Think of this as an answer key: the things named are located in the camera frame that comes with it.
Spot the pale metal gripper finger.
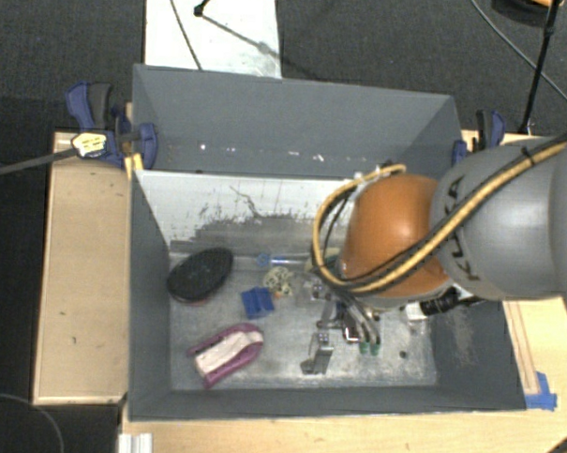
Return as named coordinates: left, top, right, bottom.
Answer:
left=294, top=272, right=328, bottom=310
left=299, top=331, right=336, bottom=378

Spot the beige knobbly toy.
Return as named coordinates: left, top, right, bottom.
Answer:
left=261, top=265, right=296, bottom=298

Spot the blue and clear pen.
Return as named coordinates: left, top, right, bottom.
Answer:
left=255, top=250, right=312, bottom=271

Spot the blue ridged block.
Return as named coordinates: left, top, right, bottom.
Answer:
left=238, top=285, right=277, bottom=321

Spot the black oval disc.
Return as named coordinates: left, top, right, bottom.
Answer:
left=164, top=244, right=235, bottom=308

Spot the grey metal bin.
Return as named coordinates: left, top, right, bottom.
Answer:
left=115, top=62, right=542, bottom=440

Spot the pale wood flat board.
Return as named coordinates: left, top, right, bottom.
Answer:
left=31, top=129, right=142, bottom=410

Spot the black cylinder on white bracket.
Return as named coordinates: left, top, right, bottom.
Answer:
left=403, top=285, right=487, bottom=325

